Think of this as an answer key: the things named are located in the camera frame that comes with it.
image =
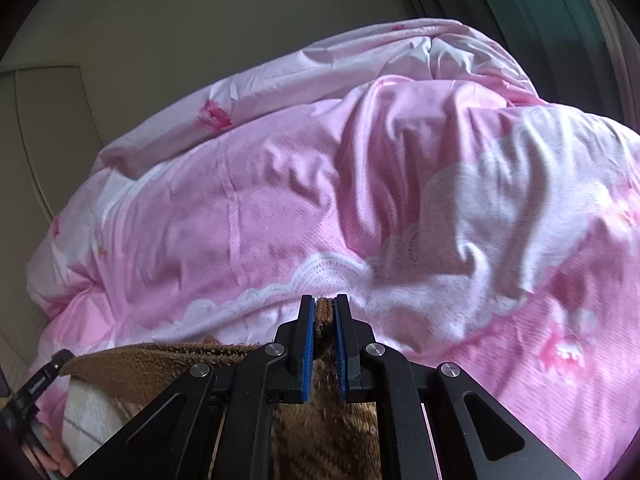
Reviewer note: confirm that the brown plaid knit sweater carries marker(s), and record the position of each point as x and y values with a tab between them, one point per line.
320	440

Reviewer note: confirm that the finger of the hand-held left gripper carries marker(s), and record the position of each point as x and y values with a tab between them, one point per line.
45	377

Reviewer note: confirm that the green curtain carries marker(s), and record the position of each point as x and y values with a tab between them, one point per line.
525	10

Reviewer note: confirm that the person's left hand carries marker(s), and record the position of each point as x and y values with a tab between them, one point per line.
55	457

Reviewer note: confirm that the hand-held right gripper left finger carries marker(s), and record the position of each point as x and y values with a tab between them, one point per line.
308	350

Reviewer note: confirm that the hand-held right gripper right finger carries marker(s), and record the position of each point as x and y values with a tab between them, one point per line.
341	355

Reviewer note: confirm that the pink floral duvet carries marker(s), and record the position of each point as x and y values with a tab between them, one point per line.
300	210

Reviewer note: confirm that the pale pink floral pillow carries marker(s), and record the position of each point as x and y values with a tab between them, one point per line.
325	60

